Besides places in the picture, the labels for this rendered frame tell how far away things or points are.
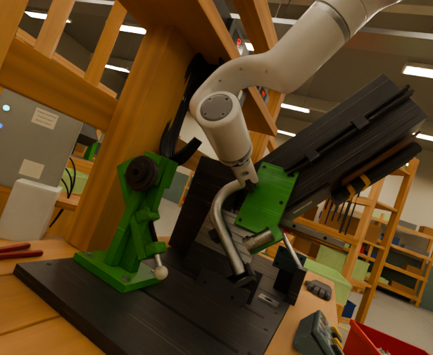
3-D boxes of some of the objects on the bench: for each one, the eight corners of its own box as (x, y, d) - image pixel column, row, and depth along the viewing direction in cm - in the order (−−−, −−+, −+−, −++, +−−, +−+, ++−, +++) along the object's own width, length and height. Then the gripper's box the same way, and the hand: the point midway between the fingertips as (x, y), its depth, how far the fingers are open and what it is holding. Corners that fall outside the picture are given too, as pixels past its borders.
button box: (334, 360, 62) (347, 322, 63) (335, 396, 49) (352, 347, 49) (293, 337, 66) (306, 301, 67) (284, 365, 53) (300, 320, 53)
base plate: (303, 279, 128) (305, 275, 128) (215, 449, 29) (222, 430, 29) (227, 244, 146) (229, 240, 146) (11, 273, 47) (16, 262, 47)
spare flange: (256, 299, 73) (258, 296, 73) (260, 295, 77) (261, 293, 77) (275, 308, 71) (277, 306, 71) (278, 305, 74) (279, 302, 74)
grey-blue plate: (293, 296, 88) (307, 256, 88) (292, 297, 86) (306, 256, 87) (266, 282, 92) (279, 244, 92) (265, 284, 90) (279, 244, 91)
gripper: (209, 130, 66) (227, 165, 82) (231, 185, 58) (246, 212, 73) (237, 117, 65) (250, 155, 81) (262, 172, 57) (271, 201, 73)
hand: (246, 179), depth 75 cm, fingers closed on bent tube, 3 cm apart
